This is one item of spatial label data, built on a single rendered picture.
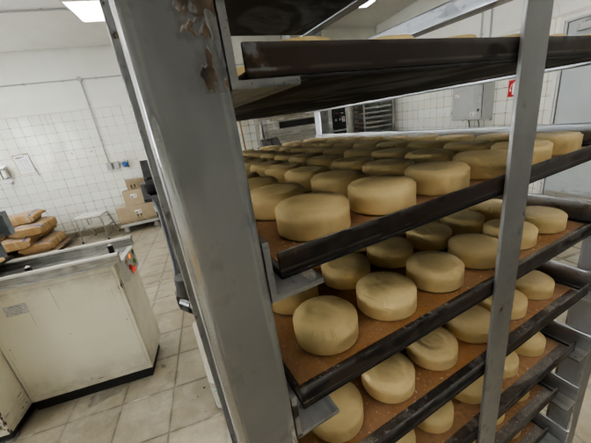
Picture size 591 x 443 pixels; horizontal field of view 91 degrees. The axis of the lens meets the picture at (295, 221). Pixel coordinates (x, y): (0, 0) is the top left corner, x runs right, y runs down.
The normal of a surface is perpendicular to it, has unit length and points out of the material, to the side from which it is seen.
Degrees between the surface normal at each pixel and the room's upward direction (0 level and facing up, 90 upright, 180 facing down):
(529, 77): 90
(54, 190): 90
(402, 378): 0
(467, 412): 0
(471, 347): 0
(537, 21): 90
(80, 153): 90
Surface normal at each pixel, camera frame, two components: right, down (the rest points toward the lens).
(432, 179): -0.54, 0.35
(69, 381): 0.27, 0.29
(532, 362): -0.14, -0.94
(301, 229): -0.29, 0.36
